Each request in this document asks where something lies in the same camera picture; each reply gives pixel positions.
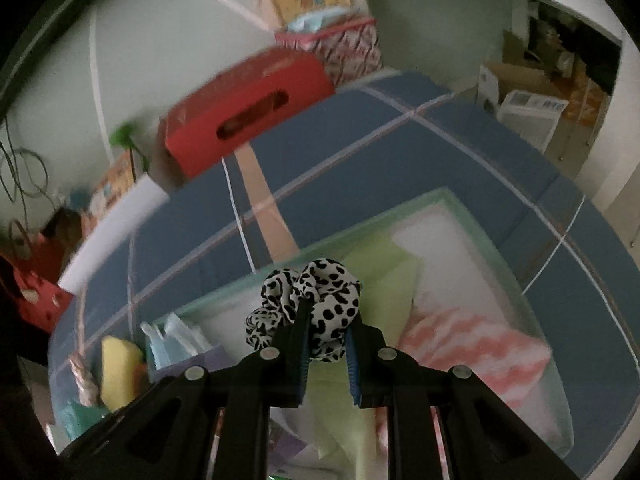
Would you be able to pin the red felt tote bag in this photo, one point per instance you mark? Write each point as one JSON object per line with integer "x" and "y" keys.
{"x": 37, "y": 267}

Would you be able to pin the white cardboard box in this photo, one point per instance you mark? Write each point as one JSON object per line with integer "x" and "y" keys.
{"x": 534, "y": 117}

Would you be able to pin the pink patterned fabric piece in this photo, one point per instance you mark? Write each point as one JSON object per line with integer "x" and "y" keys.
{"x": 88, "y": 391}

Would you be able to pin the white foam board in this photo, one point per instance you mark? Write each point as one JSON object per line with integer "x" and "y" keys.
{"x": 110, "y": 234}

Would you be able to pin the blue face mask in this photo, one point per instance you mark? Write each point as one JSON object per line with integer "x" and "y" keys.
{"x": 175, "y": 341}

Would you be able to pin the pink white striped cloth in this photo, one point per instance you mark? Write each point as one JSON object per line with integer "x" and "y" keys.
{"x": 510, "y": 361}

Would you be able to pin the light green cloth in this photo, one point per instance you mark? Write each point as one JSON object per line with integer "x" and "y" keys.
{"x": 344, "y": 435}

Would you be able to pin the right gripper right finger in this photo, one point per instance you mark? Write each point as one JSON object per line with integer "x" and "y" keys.
{"x": 442, "y": 424}

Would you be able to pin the black white spotted scrunchie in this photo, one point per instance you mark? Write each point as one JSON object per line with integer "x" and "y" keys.
{"x": 326, "y": 289}

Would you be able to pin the teal plastic toy box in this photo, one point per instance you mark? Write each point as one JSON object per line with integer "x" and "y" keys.
{"x": 77, "y": 418}

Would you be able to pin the lilac cloth piece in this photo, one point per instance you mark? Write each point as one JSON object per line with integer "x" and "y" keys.
{"x": 214, "y": 359}

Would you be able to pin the yellow sponge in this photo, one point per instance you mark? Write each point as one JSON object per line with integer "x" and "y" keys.
{"x": 121, "y": 363}

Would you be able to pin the white tray with teal rim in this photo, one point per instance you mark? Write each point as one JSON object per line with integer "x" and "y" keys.
{"x": 439, "y": 290}

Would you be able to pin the orange illustrated toy box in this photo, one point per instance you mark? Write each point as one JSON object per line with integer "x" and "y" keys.
{"x": 115, "y": 183}

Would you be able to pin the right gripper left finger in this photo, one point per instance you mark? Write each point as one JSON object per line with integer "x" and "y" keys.
{"x": 201, "y": 424}

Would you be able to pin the blue plaid bed cover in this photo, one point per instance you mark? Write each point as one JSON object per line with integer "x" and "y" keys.
{"x": 347, "y": 159}

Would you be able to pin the red cardboard box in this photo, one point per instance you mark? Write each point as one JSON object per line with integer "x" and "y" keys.
{"x": 240, "y": 103}

